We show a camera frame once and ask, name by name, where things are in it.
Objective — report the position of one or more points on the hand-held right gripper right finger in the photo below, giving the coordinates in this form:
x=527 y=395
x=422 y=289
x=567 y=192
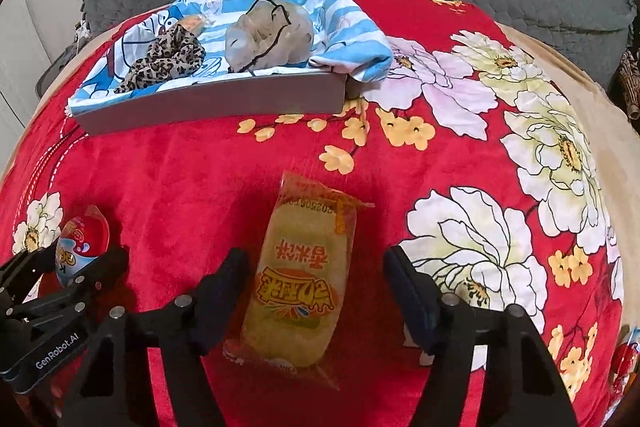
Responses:
x=406 y=289

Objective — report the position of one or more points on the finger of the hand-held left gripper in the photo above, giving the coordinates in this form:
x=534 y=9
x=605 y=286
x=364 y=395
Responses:
x=107 y=267
x=25 y=272

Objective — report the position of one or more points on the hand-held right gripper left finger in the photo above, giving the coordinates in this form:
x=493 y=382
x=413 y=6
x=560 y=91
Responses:
x=234 y=279

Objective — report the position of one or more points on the egg-shaped toy packet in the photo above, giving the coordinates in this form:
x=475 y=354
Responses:
x=82 y=237

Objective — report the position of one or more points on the rice cracker snack packet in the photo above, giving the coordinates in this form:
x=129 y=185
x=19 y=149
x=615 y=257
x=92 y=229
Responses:
x=295 y=297

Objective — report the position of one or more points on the grey box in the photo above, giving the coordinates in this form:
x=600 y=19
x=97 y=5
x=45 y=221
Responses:
x=225 y=99

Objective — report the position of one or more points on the red floral blanket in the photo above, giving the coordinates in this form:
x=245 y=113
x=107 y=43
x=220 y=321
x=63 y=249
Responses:
x=200 y=187

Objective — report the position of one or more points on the grey rounded object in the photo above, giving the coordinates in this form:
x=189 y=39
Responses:
x=52 y=74

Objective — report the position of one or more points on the leopard print hair scrunchie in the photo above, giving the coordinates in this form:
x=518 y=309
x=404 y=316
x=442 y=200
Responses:
x=165 y=57

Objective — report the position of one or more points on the red blue snack packet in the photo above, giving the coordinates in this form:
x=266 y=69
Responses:
x=625 y=362

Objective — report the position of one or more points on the grey plush toy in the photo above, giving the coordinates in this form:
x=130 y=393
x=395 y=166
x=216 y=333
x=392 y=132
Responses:
x=280 y=37

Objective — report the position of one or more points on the blue striped cartoon cloth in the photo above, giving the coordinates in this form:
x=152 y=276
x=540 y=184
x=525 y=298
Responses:
x=350 y=42

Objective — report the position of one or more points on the small orange packet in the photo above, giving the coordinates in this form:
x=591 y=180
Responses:
x=192 y=23

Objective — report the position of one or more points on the brown woven object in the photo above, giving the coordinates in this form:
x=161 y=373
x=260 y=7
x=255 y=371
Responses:
x=629 y=82

